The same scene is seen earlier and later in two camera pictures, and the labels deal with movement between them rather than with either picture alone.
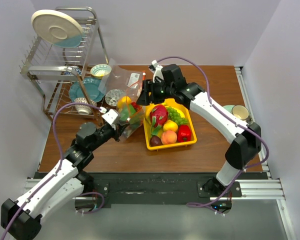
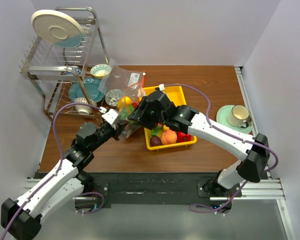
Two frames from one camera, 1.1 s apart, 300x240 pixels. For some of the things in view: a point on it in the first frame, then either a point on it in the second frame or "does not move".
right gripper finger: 145,98 -> 136,115
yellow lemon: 125,100 does not move
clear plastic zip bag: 128,106 does not move
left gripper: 117,130 does not move
